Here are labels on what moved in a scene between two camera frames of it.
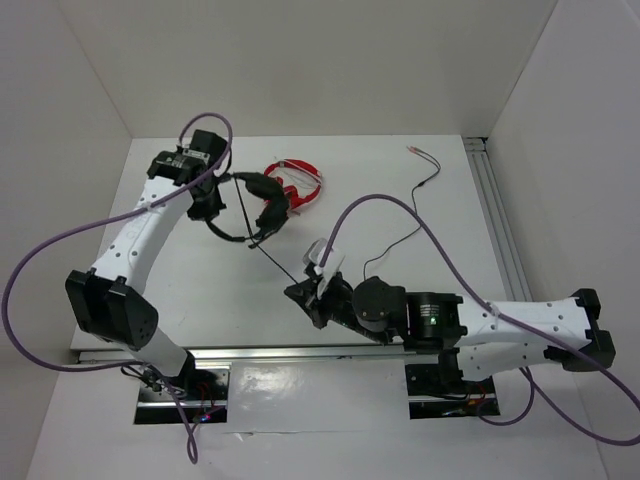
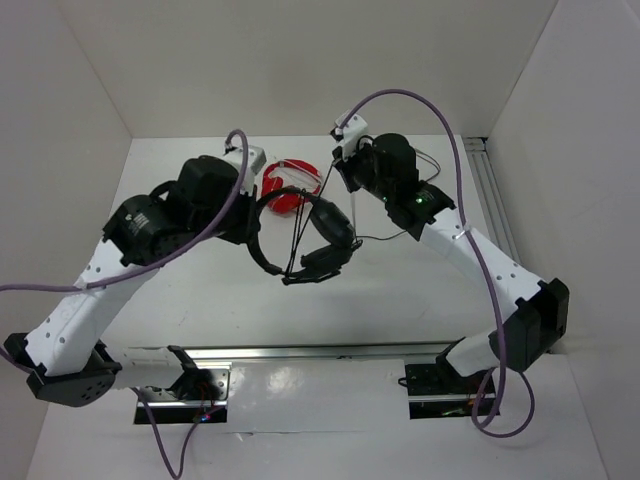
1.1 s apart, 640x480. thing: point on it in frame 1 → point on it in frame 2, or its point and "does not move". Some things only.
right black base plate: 428,398 does not move
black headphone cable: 374,252 → 308,214
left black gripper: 216,200 → 250,224
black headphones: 273,212 → 323,262
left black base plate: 205,391 does not move
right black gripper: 304,293 → 344,165
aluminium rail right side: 488,184 does not move
